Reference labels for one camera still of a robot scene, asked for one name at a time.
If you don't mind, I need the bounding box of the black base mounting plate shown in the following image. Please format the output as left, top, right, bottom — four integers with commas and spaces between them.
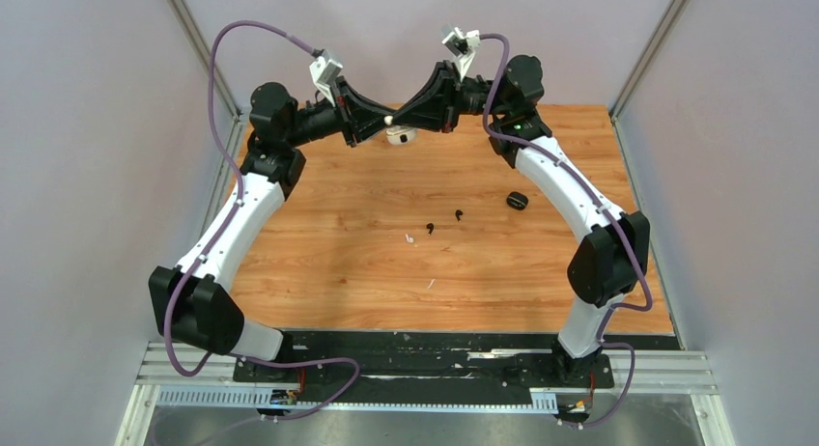
233, 330, 615, 405

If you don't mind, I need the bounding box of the right aluminium corner post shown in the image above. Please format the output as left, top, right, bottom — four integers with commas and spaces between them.
608, 0, 690, 122

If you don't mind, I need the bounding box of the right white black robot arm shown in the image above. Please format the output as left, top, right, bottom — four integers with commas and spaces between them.
377, 55, 650, 386

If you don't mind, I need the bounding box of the aluminium corner post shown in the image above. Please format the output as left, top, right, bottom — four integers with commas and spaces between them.
166, 0, 241, 119
608, 0, 690, 122

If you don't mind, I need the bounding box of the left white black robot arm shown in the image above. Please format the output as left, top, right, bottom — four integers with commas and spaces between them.
149, 77, 397, 381

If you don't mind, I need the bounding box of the aluminium rail frame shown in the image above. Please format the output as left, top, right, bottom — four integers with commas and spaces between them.
115, 344, 734, 445

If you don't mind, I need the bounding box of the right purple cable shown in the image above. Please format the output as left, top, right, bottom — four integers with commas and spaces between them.
479, 32, 654, 430

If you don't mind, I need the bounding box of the left aluminium corner post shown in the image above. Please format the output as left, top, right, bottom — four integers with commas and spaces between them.
166, 0, 241, 119

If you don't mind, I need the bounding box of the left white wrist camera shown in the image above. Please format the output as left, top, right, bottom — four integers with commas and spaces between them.
309, 49, 343, 106

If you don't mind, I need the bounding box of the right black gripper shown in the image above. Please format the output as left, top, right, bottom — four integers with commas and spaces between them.
393, 58, 511, 132

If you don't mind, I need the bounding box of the purple cable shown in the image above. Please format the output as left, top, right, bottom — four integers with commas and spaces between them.
479, 32, 654, 430
162, 19, 361, 425

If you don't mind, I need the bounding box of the white earbud charging case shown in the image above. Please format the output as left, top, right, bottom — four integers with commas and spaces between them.
385, 126, 417, 146

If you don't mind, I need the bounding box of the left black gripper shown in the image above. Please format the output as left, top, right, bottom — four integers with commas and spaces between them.
285, 76, 396, 149

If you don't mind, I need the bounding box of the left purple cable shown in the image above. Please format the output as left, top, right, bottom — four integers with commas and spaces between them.
162, 19, 361, 425

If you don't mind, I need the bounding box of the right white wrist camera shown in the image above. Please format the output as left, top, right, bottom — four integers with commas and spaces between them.
441, 25, 481, 79

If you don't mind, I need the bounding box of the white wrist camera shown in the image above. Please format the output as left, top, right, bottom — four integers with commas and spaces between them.
309, 49, 343, 106
441, 25, 481, 79

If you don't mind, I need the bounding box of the black earbud charging case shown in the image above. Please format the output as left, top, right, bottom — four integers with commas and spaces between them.
506, 191, 529, 210

